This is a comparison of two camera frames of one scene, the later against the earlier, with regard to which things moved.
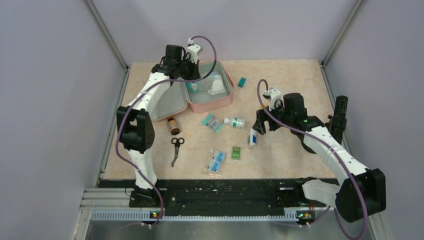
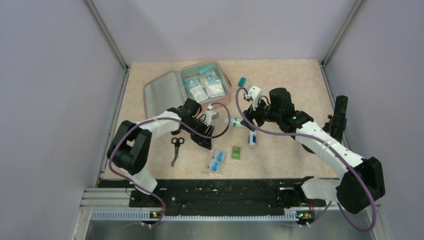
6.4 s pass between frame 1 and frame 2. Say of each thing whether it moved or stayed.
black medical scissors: stayed
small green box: stayed
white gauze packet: moved
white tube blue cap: stayed
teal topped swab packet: moved
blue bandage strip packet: stayed
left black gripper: moved
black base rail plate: stayed
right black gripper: moved
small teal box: stayed
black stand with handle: stayed
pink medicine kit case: stayed
